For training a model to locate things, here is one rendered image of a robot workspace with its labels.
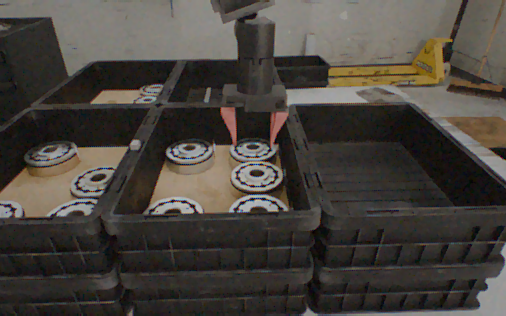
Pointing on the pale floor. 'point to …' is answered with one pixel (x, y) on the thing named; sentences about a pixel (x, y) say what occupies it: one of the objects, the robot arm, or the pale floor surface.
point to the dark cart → (13, 70)
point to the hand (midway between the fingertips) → (253, 140)
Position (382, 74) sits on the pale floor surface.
